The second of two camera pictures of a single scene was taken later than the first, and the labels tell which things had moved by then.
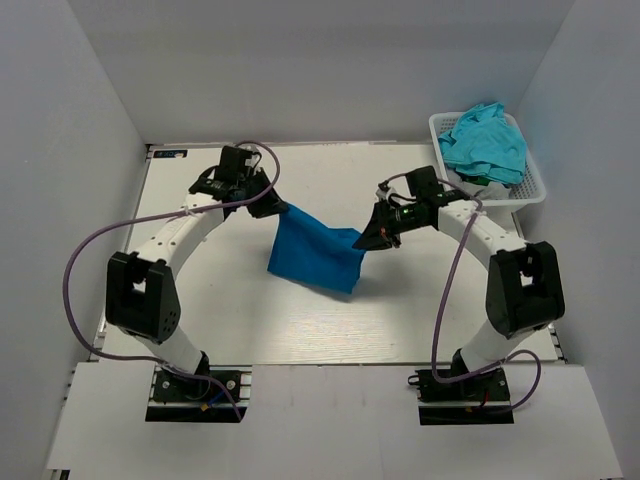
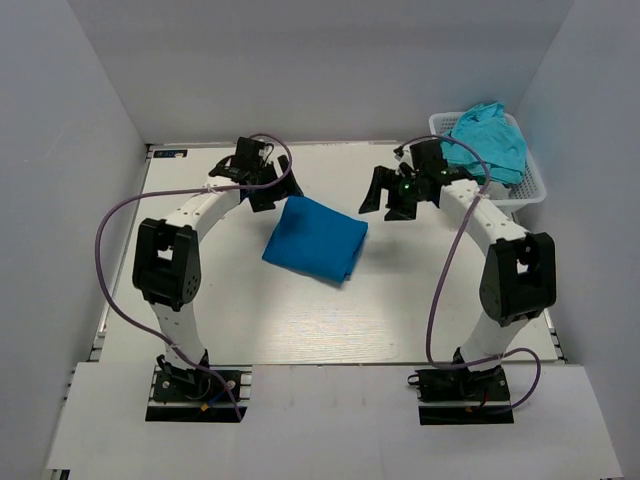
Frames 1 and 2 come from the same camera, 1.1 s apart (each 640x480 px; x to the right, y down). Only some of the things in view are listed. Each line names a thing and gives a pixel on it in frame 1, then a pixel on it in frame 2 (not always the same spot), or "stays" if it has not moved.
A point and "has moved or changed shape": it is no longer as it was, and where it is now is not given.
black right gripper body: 386,226 → 393,190
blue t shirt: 308,250 has moved or changed shape
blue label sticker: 169,153 stays
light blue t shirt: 483,141 stays
